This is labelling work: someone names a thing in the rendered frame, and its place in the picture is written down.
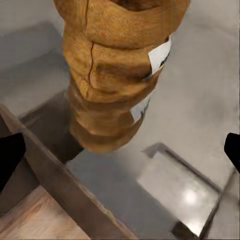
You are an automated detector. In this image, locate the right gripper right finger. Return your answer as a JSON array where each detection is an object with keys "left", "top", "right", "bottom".
[{"left": 224, "top": 132, "right": 240, "bottom": 173}]

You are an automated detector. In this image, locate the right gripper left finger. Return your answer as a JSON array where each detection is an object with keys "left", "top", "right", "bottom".
[{"left": 0, "top": 133, "right": 26, "bottom": 193}]

